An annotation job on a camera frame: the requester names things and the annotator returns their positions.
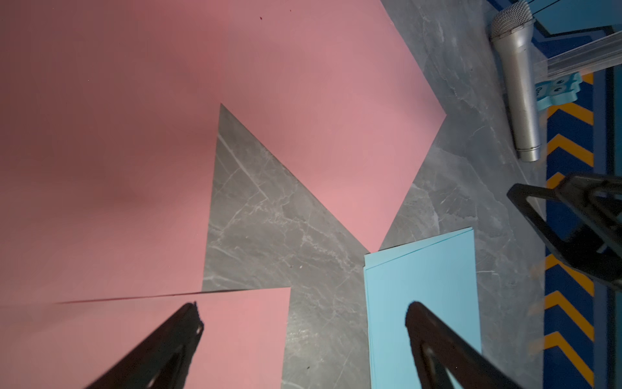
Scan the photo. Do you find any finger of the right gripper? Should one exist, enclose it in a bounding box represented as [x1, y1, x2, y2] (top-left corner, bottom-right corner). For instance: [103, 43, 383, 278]
[507, 173, 621, 291]

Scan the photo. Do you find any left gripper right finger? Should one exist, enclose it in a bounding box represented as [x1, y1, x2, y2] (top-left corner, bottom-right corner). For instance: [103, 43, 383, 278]
[405, 301, 519, 388]

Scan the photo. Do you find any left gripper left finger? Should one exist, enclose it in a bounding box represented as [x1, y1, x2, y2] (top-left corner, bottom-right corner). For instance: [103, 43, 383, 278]
[89, 303, 204, 388]

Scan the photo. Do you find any light blue paper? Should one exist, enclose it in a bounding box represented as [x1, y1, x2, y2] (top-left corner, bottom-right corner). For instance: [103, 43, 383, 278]
[364, 228, 482, 388]

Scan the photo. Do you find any pink paper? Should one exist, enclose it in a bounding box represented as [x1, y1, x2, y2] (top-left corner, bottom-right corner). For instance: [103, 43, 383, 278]
[1, 1, 227, 305]
[0, 286, 292, 389]

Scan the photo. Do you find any pink paper small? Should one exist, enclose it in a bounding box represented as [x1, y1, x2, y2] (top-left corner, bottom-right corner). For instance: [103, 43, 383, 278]
[222, 1, 445, 252]

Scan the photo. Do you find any small teal block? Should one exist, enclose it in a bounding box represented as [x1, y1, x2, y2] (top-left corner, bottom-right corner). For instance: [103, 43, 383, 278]
[536, 72, 582, 111]

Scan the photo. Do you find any silver microphone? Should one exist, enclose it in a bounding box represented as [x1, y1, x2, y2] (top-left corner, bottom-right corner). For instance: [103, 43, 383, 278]
[490, 1, 541, 162]

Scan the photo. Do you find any right aluminium corner post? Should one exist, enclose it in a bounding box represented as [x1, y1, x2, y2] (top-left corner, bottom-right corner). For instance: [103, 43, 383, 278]
[535, 32, 621, 83]

